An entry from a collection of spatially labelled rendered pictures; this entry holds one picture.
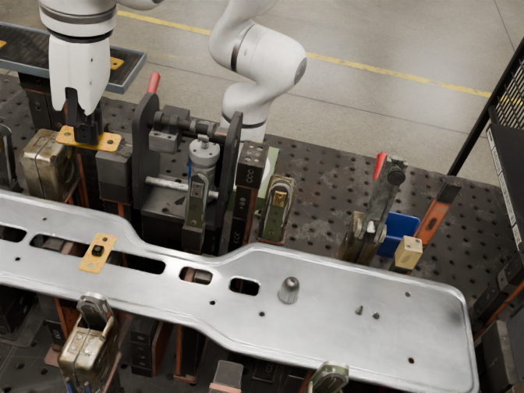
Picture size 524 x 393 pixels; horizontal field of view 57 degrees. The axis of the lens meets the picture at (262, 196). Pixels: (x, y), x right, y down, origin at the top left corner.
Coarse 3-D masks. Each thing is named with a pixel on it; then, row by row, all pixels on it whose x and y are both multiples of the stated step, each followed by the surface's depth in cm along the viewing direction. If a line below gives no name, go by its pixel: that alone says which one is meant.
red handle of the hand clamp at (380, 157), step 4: (380, 156) 92; (384, 156) 92; (380, 160) 92; (376, 164) 92; (380, 164) 92; (376, 168) 92; (380, 168) 91; (376, 172) 92; (376, 176) 91; (376, 180) 91; (372, 192) 92; (372, 220) 90; (376, 220) 90; (368, 224) 89; (372, 224) 89; (368, 228) 89; (372, 228) 89; (376, 228) 90; (368, 232) 89; (372, 232) 89
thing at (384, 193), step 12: (396, 156) 82; (384, 168) 81; (396, 168) 78; (384, 180) 83; (396, 180) 79; (384, 192) 85; (396, 192) 83; (372, 204) 85; (384, 204) 86; (372, 216) 88; (384, 216) 86
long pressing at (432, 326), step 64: (0, 192) 92; (0, 256) 82; (64, 256) 84; (192, 256) 87; (256, 256) 90; (320, 256) 91; (192, 320) 79; (256, 320) 80; (320, 320) 82; (384, 320) 84; (448, 320) 86; (384, 384) 76; (448, 384) 77
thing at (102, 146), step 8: (64, 128) 70; (72, 128) 70; (64, 136) 69; (72, 136) 69; (104, 136) 71; (112, 136) 71; (120, 136) 71; (72, 144) 68; (80, 144) 69; (88, 144) 69; (104, 144) 70; (112, 144) 70; (112, 152) 69
